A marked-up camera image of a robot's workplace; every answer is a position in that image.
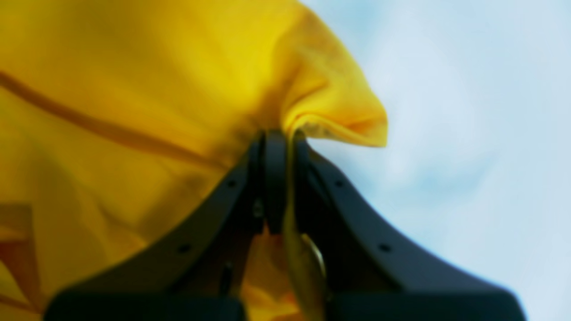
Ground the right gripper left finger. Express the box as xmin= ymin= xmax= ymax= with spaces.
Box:
xmin=43 ymin=130 xmax=287 ymax=321

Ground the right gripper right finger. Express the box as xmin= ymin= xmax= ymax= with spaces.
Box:
xmin=292 ymin=132 xmax=525 ymax=321

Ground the yellow T-shirt with script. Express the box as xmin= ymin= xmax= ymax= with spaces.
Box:
xmin=1 ymin=0 xmax=388 ymax=321

